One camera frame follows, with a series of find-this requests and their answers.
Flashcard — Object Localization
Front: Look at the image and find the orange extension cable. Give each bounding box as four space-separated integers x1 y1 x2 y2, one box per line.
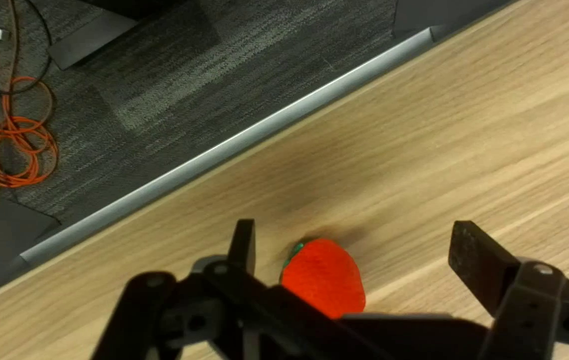
0 0 63 190

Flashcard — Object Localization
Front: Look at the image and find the orange ball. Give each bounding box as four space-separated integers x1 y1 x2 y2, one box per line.
278 236 368 321

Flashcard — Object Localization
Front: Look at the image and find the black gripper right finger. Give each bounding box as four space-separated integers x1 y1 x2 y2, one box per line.
446 217 569 360

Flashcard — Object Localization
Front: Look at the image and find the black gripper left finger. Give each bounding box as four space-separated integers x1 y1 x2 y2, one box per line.
91 216 392 360

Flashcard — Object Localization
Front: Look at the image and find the thin black floor cable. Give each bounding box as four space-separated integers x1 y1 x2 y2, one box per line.
3 0 57 86

